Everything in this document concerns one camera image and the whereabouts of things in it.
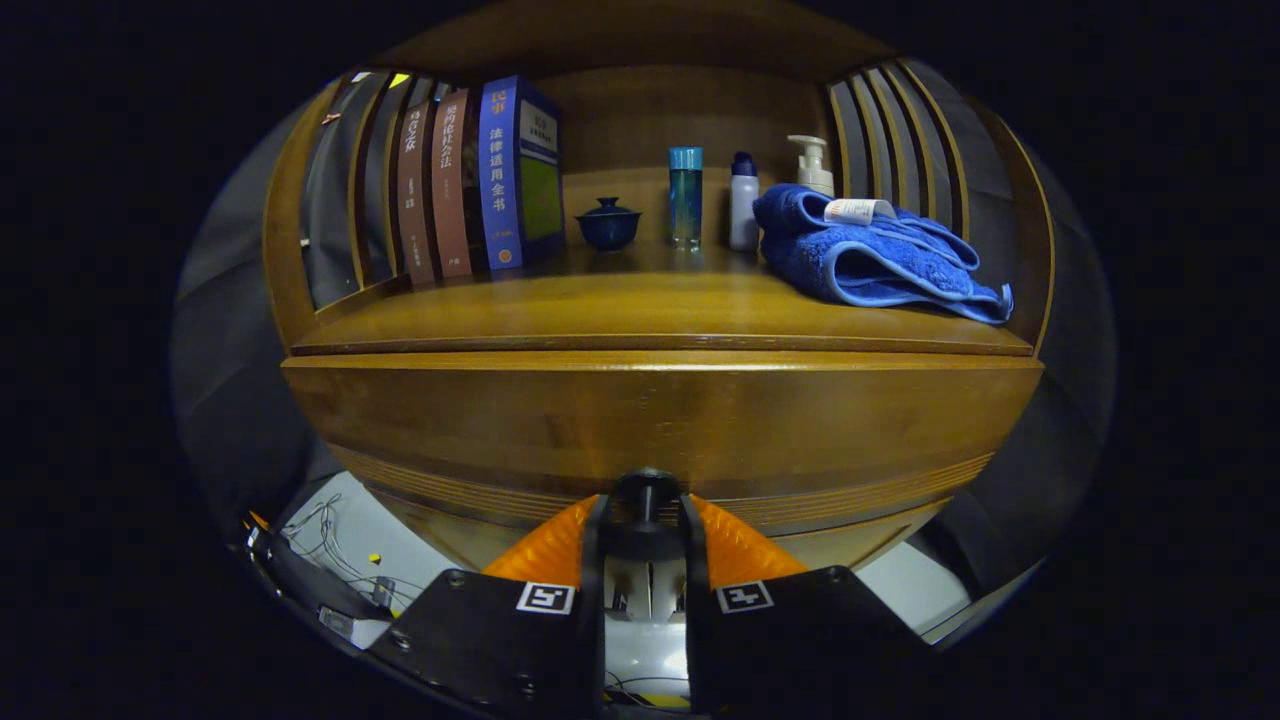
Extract brown book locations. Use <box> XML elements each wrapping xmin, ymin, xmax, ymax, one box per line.
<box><xmin>432</xmin><ymin>88</ymin><xmax>476</xmax><ymax>279</ymax></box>
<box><xmin>397</xmin><ymin>100</ymin><xmax>438</xmax><ymax>286</ymax></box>

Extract wooden cabinet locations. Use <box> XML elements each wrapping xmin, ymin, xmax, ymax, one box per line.
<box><xmin>262</xmin><ymin>5</ymin><xmax>1056</xmax><ymax>576</ymax></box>

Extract white pump bottle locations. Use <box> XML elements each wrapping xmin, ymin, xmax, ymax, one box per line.
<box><xmin>787</xmin><ymin>135</ymin><xmax>835</xmax><ymax>198</ymax></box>

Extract thick blue book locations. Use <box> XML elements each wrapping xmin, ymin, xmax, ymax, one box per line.
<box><xmin>478</xmin><ymin>75</ymin><xmax>566</xmax><ymax>271</ymax></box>

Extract blue folded towel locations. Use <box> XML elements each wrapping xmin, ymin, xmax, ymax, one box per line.
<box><xmin>752</xmin><ymin>183</ymin><xmax>1015</xmax><ymax>325</ymax></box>

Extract dark floor equipment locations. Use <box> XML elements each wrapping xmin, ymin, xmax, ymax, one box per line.
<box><xmin>240</xmin><ymin>515</ymin><xmax>396</xmax><ymax>651</ymax></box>

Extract blue glass bottle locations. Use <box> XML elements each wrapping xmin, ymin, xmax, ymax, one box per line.
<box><xmin>668</xmin><ymin>147</ymin><xmax>704</xmax><ymax>251</ymax></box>

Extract thin white cables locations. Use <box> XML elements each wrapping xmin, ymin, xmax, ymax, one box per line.
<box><xmin>285</xmin><ymin>495</ymin><xmax>426</xmax><ymax>601</ymax></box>

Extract white bottle with blue cap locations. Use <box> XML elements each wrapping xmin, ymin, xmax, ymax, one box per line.
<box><xmin>728</xmin><ymin>152</ymin><xmax>761</xmax><ymax>252</ymax></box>

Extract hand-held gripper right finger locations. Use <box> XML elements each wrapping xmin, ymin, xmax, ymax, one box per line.
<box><xmin>680</xmin><ymin>493</ymin><xmax>936</xmax><ymax>716</ymax></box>

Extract wooden countertop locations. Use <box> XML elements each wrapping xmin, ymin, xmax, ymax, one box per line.
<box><xmin>290</xmin><ymin>240</ymin><xmax>1036</xmax><ymax>358</ymax></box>

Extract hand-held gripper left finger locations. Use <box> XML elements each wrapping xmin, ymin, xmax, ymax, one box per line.
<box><xmin>365</xmin><ymin>493</ymin><xmax>611</xmax><ymax>720</ymax></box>

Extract wooden drawer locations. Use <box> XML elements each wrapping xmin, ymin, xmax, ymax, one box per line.
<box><xmin>282</xmin><ymin>350</ymin><xmax>1046</xmax><ymax>561</ymax></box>

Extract dark blue lidded teacup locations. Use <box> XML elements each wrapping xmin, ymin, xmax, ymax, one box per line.
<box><xmin>575</xmin><ymin>197</ymin><xmax>643</xmax><ymax>252</ymax></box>

